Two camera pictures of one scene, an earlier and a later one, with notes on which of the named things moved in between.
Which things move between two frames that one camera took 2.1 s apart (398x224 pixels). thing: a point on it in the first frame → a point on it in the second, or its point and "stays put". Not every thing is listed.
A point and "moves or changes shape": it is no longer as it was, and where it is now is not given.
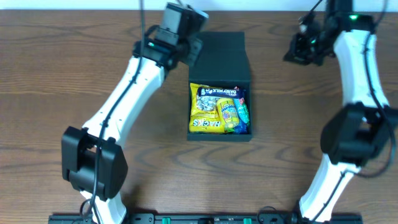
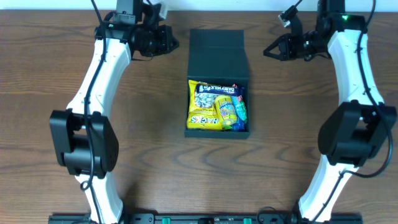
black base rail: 209,218 stays put
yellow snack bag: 204,116 moves or changes shape
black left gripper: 193,50 → 166,40
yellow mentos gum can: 227,111 stays put
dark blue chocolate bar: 223,93 moves or changes shape
